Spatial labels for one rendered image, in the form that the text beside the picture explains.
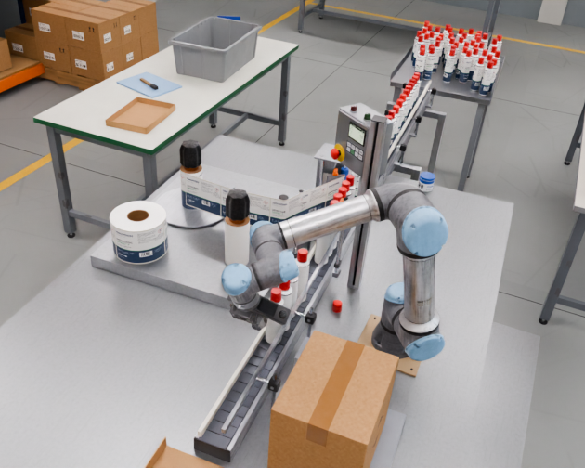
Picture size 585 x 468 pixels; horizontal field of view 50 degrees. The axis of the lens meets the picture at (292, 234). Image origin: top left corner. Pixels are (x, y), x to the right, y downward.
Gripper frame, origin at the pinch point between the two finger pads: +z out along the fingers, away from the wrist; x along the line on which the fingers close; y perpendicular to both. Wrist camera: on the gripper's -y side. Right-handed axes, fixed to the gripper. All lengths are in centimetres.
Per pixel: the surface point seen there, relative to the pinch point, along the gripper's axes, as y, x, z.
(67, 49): 318, -236, 213
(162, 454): 12.5, 44.1, -4.0
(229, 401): 2.1, 24.3, 2.1
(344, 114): -2, -72, -10
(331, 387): -27.7, 15.9, -20.7
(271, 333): 0.1, -0.3, 10.6
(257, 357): 1.8, 7.8, 11.6
